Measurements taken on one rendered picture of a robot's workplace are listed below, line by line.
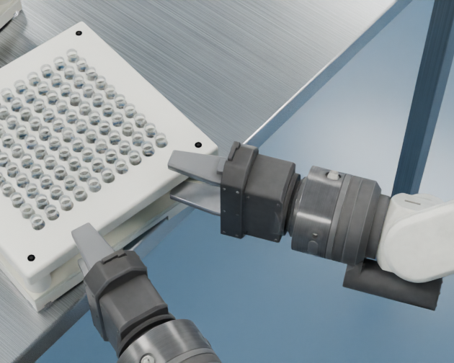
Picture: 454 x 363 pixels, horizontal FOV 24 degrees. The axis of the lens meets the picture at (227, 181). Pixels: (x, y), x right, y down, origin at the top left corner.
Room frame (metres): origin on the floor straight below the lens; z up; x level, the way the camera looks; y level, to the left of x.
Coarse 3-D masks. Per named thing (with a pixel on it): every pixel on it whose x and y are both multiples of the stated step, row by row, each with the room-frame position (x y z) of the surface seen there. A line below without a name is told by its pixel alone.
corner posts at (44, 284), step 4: (196, 180) 0.66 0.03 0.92; (48, 276) 0.53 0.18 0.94; (24, 280) 0.53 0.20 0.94; (40, 280) 0.52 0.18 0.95; (44, 280) 0.53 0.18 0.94; (48, 280) 0.53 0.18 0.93; (28, 284) 0.52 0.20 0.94; (32, 284) 0.52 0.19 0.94; (36, 284) 0.52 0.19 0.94; (40, 284) 0.52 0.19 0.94; (44, 284) 0.52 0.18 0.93; (48, 284) 0.53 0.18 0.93; (28, 288) 0.52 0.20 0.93; (32, 288) 0.52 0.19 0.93; (36, 288) 0.52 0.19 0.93; (40, 288) 0.52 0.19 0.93; (44, 288) 0.52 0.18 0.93; (36, 292) 0.52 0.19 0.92; (40, 292) 0.52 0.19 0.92
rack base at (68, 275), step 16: (144, 208) 0.62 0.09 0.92; (160, 208) 0.62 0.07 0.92; (176, 208) 0.63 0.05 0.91; (128, 224) 0.60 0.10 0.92; (144, 224) 0.60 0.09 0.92; (112, 240) 0.58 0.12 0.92; (128, 240) 0.59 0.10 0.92; (0, 256) 0.56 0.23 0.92; (80, 256) 0.56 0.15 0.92; (16, 272) 0.55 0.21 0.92; (64, 272) 0.55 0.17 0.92; (80, 272) 0.55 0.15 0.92; (48, 288) 0.53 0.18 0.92; (64, 288) 0.53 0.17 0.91; (32, 304) 0.52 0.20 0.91
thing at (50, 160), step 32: (32, 96) 0.73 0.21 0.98; (64, 96) 0.74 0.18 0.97; (96, 96) 0.74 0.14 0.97; (0, 128) 0.70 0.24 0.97; (32, 128) 0.69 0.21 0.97; (64, 128) 0.69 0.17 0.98; (128, 128) 0.70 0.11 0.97; (0, 160) 0.66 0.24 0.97; (32, 160) 0.65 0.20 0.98; (64, 160) 0.65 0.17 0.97; (96, 160) 0.65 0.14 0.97; (32, 192) 0.61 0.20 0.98
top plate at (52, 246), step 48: (48, 48) 0.81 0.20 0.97; (96, 48) 0.81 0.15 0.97; (0, 96) 0.74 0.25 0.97; (144, 96) 0.74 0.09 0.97; (0, 144) 0.67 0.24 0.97; (192, 144) 0.67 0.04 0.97; (0, 192) 0.61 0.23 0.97; (48, 192) 0.61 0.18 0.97; (96, 192) 0.61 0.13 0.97; (144, 192) 0.61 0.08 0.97; (0, 240) 0.56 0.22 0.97; (48, 240) 0.56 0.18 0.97
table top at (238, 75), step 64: (64, 0) 0.96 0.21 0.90; (128, 0) 0.96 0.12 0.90; (192, 0) 0.96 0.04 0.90; (256, 0) 0.96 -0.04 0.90; (320, 0) 0.96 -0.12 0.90; (384, 0) 0.96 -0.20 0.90; (0, 64) 0.85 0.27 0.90; (192, 64) 0.85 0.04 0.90; (256, 64) 0.85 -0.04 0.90; (320, 64) 0.85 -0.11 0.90; (256, 128) 0.75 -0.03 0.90; (0, 320) 0.50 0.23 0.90; (64, 320) 0.51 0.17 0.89
